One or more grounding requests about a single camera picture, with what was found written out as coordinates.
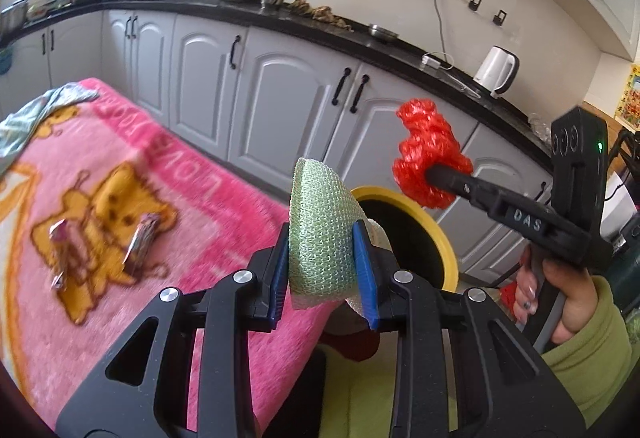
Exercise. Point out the black kitchen counter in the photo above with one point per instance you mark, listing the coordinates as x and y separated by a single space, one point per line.
350 36

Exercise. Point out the shiny purple snack wrapper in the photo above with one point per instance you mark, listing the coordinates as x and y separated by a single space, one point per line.
142 243

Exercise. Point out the pink printed blanket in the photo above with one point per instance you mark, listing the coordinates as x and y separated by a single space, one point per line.
175 178

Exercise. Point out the white electric kettle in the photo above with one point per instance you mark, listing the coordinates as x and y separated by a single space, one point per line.
495 71

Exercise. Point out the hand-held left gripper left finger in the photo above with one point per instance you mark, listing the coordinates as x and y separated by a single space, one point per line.
280 278

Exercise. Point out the white base cabinets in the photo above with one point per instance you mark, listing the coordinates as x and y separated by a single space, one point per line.
280 103

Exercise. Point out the green foam net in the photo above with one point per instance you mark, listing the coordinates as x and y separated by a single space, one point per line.
320 238

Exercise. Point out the yellow wall poster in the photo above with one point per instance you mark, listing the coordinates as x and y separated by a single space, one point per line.
631 93

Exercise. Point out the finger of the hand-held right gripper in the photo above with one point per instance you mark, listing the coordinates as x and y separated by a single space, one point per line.
465 188

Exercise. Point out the pink patterned snack wrapper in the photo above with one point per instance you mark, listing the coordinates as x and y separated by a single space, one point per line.
61 253

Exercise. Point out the person's right hand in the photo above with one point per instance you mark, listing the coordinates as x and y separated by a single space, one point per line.
577 303

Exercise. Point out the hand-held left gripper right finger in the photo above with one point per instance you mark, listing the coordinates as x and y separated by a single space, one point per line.
365 278

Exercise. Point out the yellow-rimmed trash bin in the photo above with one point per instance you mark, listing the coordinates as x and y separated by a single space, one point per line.
440 243

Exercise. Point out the steel bowl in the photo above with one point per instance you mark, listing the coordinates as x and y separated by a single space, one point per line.
383 33

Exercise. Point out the yellow-green garment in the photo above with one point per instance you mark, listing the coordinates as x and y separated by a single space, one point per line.
350 398

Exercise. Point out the grey-green cloth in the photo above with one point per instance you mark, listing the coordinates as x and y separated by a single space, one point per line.
35 123

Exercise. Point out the person's right forearm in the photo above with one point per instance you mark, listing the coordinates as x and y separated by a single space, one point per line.
600 358

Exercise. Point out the pile of ginger roots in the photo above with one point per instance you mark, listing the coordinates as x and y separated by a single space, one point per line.
320 12

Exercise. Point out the black wall hook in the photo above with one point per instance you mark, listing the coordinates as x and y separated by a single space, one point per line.
499 17
475 2

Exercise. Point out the red plastic mesh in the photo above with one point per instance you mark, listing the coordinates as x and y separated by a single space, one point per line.
430 138

